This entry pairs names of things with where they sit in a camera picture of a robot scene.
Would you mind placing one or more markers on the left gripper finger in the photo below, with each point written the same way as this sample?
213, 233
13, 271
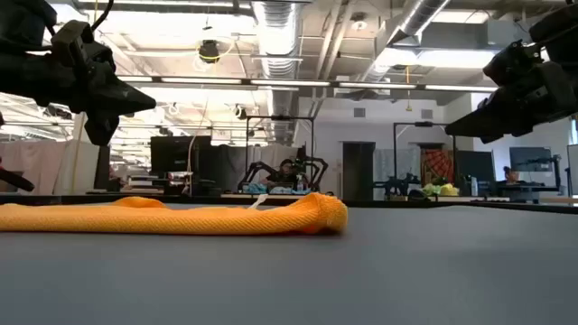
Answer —
101, 126
122, 97

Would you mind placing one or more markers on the orange microfibre towel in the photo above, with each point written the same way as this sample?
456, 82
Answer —
180, 219

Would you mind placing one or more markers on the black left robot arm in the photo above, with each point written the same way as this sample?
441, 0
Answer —
22, 22

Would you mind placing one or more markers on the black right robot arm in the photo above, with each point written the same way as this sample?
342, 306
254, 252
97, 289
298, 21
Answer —
560, 31

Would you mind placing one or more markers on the black background robot arm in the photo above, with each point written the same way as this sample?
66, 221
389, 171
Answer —
257, 171
316, 169
397, 182

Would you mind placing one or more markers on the black screen panel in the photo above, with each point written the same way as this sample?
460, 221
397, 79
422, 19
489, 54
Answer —
474, 164

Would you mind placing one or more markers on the white pillar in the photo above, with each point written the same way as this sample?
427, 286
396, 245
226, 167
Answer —
86, 158

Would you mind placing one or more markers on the seated person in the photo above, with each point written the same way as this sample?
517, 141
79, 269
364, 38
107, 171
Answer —
511, 175
284, 173

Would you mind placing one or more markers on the orange patterned hanging cloth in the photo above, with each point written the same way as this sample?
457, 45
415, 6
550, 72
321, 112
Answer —
437, 166

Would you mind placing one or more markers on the yellow-green cloth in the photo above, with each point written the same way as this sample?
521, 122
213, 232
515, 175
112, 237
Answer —
440, 189

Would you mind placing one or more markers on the black monitor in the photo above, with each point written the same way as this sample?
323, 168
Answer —
178, 153

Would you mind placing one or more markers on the beige curtain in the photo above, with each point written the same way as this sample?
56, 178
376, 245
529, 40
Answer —
31, 167

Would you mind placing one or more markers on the dark door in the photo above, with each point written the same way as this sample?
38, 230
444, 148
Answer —
358, 169

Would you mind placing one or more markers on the teal cloth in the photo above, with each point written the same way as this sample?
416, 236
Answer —
255, 188

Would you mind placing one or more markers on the long ceiling light bar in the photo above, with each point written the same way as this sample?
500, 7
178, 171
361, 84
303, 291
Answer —
289, 82

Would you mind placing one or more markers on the white spray bottle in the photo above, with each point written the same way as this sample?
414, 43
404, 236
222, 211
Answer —
299, 184

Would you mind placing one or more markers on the blue-grey table mat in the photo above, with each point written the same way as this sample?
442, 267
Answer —
289, 280

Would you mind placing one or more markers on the dark wall monitor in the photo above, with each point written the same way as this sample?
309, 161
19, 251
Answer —
530, 158

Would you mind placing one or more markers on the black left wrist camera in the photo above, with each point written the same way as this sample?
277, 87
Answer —
72, 43

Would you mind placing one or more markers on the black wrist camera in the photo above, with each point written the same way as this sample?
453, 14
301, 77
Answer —
72, 43
510, 63

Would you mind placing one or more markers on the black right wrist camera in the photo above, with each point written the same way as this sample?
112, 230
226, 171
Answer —
510, 63

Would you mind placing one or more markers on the black station frame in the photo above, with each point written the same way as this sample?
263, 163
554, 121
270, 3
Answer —
424, 123
280, 117

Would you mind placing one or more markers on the slanted silver ventilation duct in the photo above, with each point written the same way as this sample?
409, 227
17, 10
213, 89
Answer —
406, 27

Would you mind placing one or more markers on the round silver ventilation duct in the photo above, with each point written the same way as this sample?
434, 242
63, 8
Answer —
275, 40

